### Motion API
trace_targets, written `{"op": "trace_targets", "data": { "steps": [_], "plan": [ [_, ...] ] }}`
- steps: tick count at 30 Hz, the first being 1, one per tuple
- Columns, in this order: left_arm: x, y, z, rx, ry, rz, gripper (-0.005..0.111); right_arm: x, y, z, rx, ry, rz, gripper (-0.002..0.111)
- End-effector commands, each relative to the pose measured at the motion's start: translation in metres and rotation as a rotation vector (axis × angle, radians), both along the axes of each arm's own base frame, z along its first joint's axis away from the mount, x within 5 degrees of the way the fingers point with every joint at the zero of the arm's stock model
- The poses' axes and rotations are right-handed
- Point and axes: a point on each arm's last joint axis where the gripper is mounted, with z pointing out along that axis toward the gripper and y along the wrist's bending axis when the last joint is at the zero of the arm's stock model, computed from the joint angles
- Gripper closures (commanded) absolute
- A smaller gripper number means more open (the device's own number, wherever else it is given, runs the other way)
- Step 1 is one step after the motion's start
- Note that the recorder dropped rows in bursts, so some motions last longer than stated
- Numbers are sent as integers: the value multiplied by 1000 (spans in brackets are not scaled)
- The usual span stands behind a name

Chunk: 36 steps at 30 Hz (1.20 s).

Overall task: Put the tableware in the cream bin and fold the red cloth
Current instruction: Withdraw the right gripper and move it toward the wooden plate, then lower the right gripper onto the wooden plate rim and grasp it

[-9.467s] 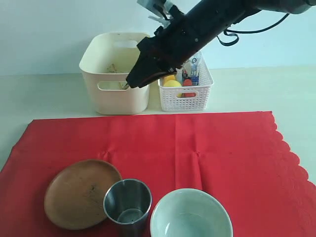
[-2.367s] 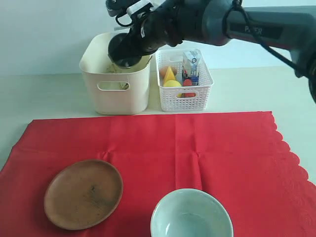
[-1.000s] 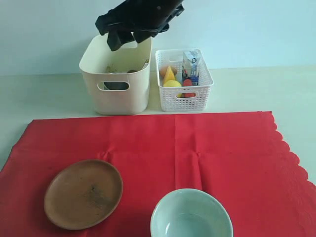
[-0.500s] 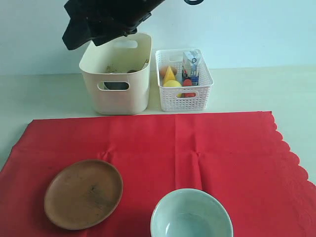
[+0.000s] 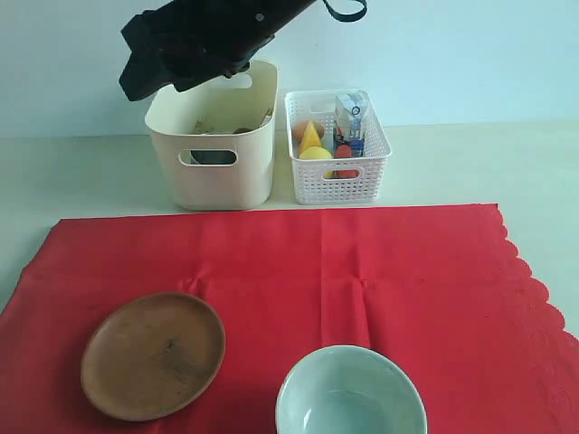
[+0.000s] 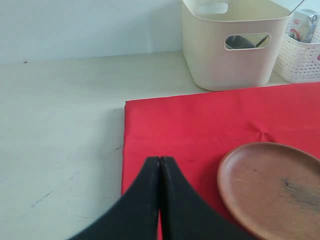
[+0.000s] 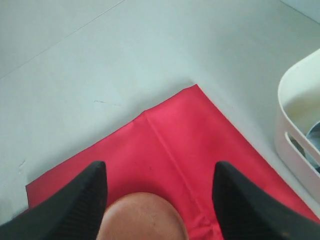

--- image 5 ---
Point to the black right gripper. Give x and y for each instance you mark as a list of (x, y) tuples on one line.
[(187, 43)]

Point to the stainless steel cup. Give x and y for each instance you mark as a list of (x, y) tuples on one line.
[(214, 156)]

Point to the steel table knife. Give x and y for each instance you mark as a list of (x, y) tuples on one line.
[(267, 117)]

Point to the brown egg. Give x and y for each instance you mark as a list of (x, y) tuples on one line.
[(299, 128)]

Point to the yellow cheese wedge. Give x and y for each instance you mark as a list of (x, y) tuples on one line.
[(310, 137)]

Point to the yellow lemon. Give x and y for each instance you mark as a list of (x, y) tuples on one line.
[(318, 153)]

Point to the small milk carton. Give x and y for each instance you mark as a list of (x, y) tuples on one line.
[(350, 121)]

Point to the orange carrot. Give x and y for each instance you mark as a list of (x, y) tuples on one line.
[(343, 151)]

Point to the brown wooden plate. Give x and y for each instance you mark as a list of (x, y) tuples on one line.
[(153, 356)]

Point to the red table cloth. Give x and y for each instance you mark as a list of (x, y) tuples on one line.
[(439, 290)]

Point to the pale green ceramic bowl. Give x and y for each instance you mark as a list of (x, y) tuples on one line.
[(348, 389)]

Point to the cream plastic bin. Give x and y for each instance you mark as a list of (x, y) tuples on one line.
[(177, 122)]

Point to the white perforated plastic basket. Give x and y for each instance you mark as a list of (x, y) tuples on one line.
[(310, 189)]

